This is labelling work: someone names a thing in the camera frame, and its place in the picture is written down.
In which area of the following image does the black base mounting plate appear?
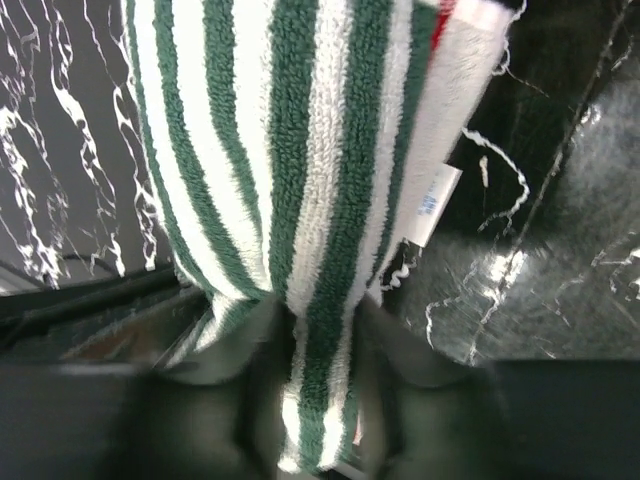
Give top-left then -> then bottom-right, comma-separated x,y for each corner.
1,266 -> 208,365

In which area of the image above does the green white striped towel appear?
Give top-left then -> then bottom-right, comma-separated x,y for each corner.
122,1 -> 515,472

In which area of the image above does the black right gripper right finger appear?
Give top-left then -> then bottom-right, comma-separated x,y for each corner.
354,298 -> 639,479

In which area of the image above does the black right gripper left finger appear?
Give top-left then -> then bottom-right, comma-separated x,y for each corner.
1,298 -> 288,479

